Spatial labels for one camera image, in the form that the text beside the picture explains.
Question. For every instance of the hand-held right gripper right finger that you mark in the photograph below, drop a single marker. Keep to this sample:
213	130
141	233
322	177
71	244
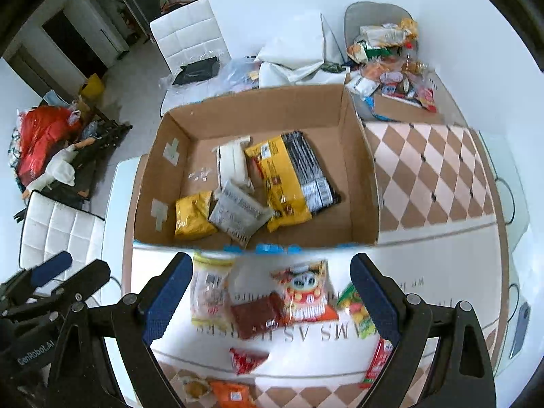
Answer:
374	301

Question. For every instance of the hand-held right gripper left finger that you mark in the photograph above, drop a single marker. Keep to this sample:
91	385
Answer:
168	301

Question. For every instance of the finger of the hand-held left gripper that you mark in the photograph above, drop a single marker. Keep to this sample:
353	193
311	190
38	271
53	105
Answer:
51	267
91	273

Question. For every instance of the green candy packet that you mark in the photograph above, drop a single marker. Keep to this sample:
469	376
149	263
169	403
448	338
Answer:
355	310

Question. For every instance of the pale yellow snack packet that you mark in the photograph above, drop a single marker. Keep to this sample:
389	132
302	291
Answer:
208	293

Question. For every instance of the red packet with green band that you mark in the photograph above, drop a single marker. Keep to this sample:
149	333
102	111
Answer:
378	363

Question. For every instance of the red cartoon snack packet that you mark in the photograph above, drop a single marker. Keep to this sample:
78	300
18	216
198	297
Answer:
304	295

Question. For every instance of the clear plastic packet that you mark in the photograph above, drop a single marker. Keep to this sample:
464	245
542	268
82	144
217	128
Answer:
250	274

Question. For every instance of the dark red-brown snack packet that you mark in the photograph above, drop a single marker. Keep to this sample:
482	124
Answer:
255	316

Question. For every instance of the clear packet with yellow snack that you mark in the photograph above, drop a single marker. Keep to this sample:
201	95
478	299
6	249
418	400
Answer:
195	389

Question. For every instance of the small red snack packet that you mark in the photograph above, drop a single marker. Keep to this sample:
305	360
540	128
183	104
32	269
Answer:
246	359

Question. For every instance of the orange snack packet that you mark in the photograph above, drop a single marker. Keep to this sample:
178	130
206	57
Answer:
231	395

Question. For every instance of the large cardboard box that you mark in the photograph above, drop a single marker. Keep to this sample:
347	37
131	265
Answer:
272	106

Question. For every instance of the white padded chair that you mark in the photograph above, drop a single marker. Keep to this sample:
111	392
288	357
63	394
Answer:
187	34
55	229

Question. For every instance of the small yellow snack packet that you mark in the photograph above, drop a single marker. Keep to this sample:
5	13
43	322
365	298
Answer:
193	216

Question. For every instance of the white goose plush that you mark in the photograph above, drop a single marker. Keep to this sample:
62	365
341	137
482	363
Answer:
61	168

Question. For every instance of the grey snack packet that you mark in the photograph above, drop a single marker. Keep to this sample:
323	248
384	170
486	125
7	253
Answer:
238	216

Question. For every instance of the red plastic bag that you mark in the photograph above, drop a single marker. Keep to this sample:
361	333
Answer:
42	131

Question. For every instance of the black snack packet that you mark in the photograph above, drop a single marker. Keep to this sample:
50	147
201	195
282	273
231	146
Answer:
306	165

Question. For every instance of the white snack packet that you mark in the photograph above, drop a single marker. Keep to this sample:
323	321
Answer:
231	163

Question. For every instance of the large yellow snack packet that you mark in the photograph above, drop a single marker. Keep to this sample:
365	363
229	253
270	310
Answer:
276	178

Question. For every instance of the yellow bag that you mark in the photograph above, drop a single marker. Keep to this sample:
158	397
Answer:
92	87

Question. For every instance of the small brown cardboard box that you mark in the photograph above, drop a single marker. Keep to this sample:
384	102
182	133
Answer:
399	110

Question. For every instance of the black bag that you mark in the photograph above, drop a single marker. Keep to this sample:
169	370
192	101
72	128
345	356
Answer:
197	70

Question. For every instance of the clear plastic bag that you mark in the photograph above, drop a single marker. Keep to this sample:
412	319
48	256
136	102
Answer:
238	74

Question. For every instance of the pile of mixed snack packets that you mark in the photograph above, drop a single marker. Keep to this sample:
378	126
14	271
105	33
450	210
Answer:
382	59

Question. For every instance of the white cloth bag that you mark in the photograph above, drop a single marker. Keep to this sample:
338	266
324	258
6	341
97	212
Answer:
293	51

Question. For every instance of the grey chair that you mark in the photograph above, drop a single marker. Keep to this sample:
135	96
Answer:
365	12

